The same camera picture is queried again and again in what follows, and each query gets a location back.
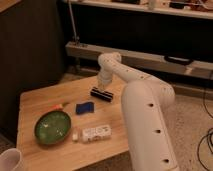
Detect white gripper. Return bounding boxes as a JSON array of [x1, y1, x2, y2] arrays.
[[90, 69, 113, 102]]

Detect blue eraser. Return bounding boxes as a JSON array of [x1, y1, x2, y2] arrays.
[[76, 102, 94, 115]]

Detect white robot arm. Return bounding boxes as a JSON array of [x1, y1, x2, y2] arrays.
[[90, 52, 180, 171]]

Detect wooden low table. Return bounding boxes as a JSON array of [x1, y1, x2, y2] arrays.
[[17, 77, 128, 171]]

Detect small white cube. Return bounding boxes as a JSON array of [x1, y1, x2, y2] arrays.
[[72, 133, 79, 142]]

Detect green bowl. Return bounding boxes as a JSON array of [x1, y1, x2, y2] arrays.
[[34, 110, 71, 145]]

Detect metal stand pole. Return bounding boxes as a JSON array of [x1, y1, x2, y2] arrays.
[[68, 0, 79, 44]]

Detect white cup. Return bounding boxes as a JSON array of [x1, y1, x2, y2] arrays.
[[0, 148, 27, 171]]

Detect black handle on rail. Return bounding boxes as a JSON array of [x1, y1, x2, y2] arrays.
[[164, 56, 194, 66]]

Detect grey bench rail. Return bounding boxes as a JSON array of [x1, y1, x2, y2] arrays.
[[65, 42, 213, 79]]

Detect black cables on floor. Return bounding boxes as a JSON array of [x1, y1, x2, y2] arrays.
[[196, 71, 213, 171]]

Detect wall shelf with clutter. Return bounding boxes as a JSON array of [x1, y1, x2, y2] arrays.
[[61, 0, 213, 20]]

